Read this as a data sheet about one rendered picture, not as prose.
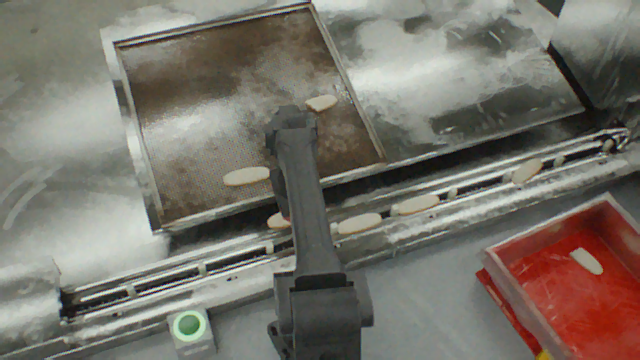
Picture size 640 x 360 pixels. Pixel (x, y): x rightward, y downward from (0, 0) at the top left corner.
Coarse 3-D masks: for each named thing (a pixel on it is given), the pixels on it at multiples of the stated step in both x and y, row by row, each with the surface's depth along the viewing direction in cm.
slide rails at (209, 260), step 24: (600, 144) 147; (504, 168) 141; (552, 168) 142; (432, 192) 136; (480, 192) 137; (408, 216) 132; (264, 240) 127; (288, 240) 128; (192, 264) 123; (240, 264) 124; (120, 288) 120; (168, 288) 120; (96, 312) 116
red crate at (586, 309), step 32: (544, 256) 130; (608, 256) 131; (544, 288) 125; (576, 288) 126; (608, 288) 126; (512, 320) 120; (576, 320) 121; (608, 320) 121; (576, 352) 117; (608, 352) 117
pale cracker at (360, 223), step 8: (360, 216) 131; (368, 216) 131; (376, 216) 131; (344, 224) 129; (352, 224) 129; (360, 224) 129; (368, 224) 130; (376, 224) 130; (344, 232) 129; (352, 232) 129
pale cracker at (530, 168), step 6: (528, 162) 141; (534, 162) 141; (540, 162) 142; (522, 168) 140; (528, 168) 140; (534, 168) 140; (540, 168) 141; (516, 174) 139; (522, 174) 139; (528, 174) 139; (534, 174) 140; (516, 180) 138; (522, 180) 138
